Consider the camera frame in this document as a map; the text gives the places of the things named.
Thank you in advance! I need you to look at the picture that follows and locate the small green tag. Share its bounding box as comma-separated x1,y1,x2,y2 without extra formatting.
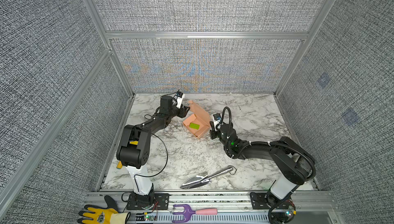
189,122,200,130

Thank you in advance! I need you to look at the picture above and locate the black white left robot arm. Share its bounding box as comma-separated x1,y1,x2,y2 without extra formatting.
116,91,190,197

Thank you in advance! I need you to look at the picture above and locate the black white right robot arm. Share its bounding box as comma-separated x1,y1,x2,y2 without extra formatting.
210,107,316,201

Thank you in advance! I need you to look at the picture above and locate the silver metal garden trowel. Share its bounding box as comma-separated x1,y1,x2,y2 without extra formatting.
180,165,237,190

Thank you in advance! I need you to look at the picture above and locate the yellow toy shovel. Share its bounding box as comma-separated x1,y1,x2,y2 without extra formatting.
116,161,123,169

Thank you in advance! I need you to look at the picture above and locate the purple pink garden fork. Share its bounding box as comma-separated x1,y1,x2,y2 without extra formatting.
172,204,218,224

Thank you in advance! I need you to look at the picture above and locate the yellow black work glove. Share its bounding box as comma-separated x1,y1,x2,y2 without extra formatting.
77,195,131,224

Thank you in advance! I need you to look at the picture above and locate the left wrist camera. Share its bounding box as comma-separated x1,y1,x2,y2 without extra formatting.
174,91,185,109

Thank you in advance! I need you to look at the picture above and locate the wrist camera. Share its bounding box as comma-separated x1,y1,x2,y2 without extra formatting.
174,91,185,109
210,113,222,131

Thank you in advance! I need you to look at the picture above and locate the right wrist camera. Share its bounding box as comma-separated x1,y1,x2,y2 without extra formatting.
210,113,222,131

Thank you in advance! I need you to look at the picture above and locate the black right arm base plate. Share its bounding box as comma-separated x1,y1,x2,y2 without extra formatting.
249,191,278,210

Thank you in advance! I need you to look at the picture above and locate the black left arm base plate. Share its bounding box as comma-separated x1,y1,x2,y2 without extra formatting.
126,192,170,211

